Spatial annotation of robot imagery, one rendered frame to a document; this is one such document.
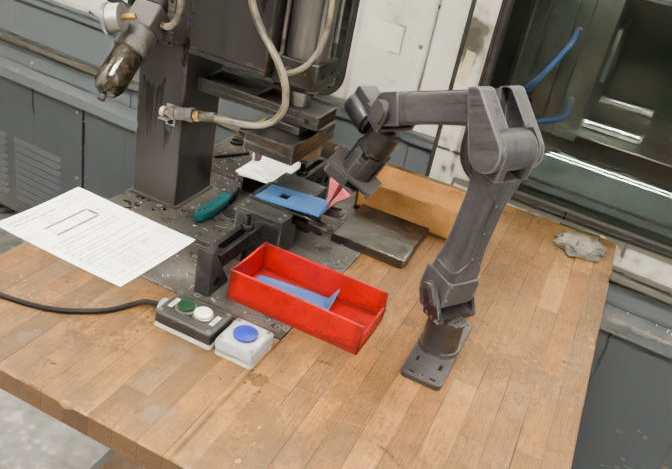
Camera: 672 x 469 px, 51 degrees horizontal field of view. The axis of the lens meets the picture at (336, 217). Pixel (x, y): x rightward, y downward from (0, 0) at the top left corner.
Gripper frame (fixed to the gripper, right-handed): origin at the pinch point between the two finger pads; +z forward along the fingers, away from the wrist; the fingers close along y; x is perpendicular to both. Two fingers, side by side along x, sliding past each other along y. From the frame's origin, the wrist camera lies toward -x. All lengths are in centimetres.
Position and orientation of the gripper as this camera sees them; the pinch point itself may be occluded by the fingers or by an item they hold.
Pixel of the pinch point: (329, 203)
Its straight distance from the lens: 136.0
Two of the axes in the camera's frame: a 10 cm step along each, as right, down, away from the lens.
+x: -4.1, 3.6, -8.4
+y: -7.4, -6.7, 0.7
